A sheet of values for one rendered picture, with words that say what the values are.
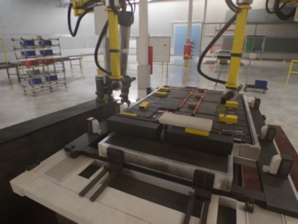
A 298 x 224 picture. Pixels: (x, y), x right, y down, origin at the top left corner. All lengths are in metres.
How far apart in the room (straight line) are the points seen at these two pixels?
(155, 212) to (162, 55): 9.07
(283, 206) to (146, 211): 0.72
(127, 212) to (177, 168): 0.37
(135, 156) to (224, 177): 0.56
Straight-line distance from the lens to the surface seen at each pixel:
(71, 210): 1.14
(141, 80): 6.89
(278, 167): 1.41
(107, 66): 2.27
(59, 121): 2.09
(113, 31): 1.38
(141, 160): 1.20
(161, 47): 9.76
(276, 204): 1.23
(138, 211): 1.06
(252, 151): 1.46
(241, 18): 1.27
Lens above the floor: 1.66
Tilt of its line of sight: 21 degrees down
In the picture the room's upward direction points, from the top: straight up
